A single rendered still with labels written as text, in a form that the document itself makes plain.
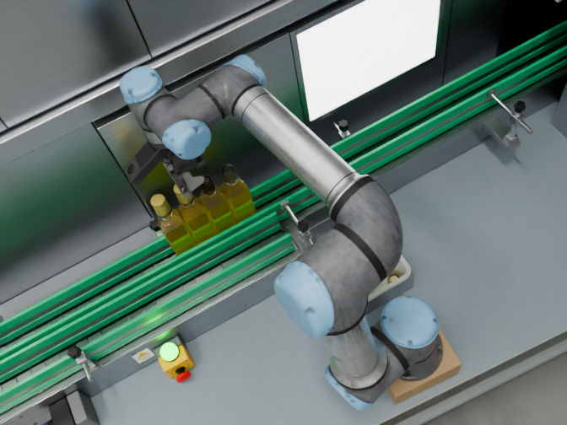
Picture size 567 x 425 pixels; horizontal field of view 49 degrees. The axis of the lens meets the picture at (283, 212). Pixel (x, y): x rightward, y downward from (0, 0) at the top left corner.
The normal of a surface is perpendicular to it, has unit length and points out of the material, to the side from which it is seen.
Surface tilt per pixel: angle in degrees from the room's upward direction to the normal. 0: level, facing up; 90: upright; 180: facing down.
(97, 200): 90
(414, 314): 4
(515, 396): 0
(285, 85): 90
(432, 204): 0
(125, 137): 90
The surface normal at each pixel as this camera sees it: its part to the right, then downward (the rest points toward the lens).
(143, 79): -0.14, -0.51
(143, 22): 0.48, 0.72
